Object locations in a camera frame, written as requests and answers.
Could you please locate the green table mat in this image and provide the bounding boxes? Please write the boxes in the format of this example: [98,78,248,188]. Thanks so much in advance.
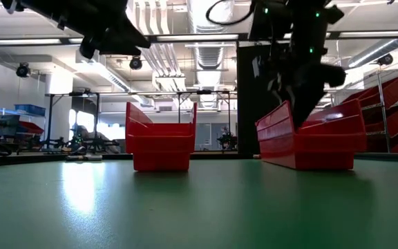
[0,158,398,249]

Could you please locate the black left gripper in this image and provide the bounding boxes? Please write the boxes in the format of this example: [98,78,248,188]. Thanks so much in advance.
[57,0,151,59]

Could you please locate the red plastic bin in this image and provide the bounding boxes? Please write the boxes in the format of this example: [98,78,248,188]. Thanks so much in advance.
[255,99,368,170]
[125,101,198,172]

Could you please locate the black overhead beam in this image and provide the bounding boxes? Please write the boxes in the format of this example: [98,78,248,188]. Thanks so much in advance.
[0,30,398,46]

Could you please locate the chrome wire shelf rack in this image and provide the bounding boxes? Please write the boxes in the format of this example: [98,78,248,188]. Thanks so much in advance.
[333,67,398,155]

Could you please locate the blue plastic crate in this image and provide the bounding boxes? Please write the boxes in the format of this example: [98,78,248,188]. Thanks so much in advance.
[14,104,47,117]

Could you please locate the grey equipment box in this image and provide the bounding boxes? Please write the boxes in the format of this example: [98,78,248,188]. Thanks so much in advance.
[0,115,22,139]

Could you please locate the silver ventilation duct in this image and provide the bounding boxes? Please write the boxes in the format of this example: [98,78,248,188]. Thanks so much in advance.
[187,0,236,70]

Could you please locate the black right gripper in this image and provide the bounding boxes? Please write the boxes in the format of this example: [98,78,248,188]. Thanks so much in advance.
[249,0,347,129]

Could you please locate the black ceiling spotlight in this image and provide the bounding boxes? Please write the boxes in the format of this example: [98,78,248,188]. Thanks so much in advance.
[15,62,31,79]
[377,53,395,67]
[129,55,144,71]

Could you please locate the red background bin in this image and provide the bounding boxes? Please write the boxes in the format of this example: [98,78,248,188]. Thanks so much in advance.
[18,120,45,136]

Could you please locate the black cabinet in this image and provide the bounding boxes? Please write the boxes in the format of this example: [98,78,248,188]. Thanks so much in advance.
[236,43,290,156]

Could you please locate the black background workstation frame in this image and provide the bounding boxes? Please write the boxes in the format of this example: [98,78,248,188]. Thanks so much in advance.
[45,90,238,153]

